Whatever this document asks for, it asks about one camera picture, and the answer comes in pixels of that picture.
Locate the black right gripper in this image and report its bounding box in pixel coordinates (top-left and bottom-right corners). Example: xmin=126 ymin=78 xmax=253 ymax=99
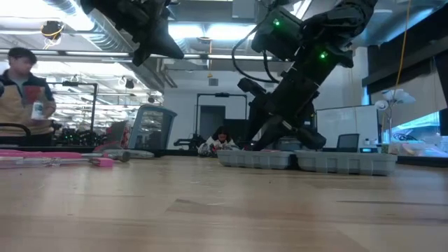
xmin=248 ymin=62 xmax=328 ymax=152

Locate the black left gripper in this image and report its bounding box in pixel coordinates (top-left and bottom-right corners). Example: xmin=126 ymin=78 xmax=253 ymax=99
xmin=80 ymin=0 xmax=186 ymax=67

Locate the grey plastic tool case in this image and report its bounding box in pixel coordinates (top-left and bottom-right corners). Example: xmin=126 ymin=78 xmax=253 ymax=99
xmin=216 ymin=149 xmax=398 ymax=176

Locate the small red bit holder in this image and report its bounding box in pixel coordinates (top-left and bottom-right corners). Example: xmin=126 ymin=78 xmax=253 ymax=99
xmin=90 ymin=157 xmax=115 ymax=168

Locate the pink handled claw hammer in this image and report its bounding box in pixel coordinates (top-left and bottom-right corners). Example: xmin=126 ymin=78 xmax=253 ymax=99
xmin=6 ymin=150 xmax=132 ymax=163

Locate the person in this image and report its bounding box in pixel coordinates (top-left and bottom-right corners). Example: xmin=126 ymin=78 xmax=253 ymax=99
xmin=0 ymin=47 xmax=57 ymax=147
xmin=205 ymin=125 xmax=239 ymax=152

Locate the long ceiling light bar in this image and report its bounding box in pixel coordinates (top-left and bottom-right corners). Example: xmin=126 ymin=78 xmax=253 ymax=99
xmin=0 ymin=48 xmax=295 ymax=66

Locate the grey door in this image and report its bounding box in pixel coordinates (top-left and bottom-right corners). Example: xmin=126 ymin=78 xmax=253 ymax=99
xmin=199 ymin=105 xmax=226 ymax=141

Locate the dark office chair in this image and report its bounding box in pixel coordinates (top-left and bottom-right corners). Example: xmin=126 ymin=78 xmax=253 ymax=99
xmin=335 ymin=132 xmax=361 ymax=153

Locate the grey blue office chair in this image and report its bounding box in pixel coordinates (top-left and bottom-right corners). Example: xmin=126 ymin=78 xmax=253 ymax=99
xmin=127 ymin=104 xmax=179 ymax=152

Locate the grey mesh office chair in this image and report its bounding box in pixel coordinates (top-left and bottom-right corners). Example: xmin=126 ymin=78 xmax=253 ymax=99
xmin=104 ymin=120 xmax=130 ymax=148

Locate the black ceiling mounted device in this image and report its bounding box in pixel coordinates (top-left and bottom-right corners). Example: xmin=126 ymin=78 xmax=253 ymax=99
xmin=40 ymin=20 xmax=66 ymax=40

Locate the white paper cup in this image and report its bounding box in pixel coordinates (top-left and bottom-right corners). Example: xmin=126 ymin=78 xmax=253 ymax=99
xmin=30 ymin=101 xmax=45 ymax=121

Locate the clear plastic bag pile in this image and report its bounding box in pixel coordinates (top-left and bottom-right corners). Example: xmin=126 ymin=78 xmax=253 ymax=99
xmin=381 ymin=139 xmax=448 ymax=158

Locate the silver ceiling duct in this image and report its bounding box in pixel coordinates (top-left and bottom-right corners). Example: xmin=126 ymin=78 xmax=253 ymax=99
xmin=45 ymin=0 xmax=176 ymax=92

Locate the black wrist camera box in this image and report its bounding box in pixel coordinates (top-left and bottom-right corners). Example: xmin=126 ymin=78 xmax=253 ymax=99
xmin=237 ymin=77 xmax=267 ymax=98

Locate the black gantry frame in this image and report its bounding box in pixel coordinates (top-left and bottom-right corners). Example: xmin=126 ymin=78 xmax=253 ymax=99
xmin=194 ymin=92 xmax=249 ymax=141

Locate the black looped gripper cable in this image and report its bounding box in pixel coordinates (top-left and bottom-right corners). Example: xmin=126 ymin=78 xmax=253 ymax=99
xmin=231 ymin=33 xmax=281 ymax=84

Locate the black camera rig stand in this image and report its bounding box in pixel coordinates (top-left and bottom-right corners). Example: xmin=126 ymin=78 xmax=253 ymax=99
xmin=45 ymin=80 xmax=99 ymax=133

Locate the yellow hanging cable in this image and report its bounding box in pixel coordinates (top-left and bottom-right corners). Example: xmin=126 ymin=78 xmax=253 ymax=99
xmin=393 ymin=0 xmax=411 ymax=95

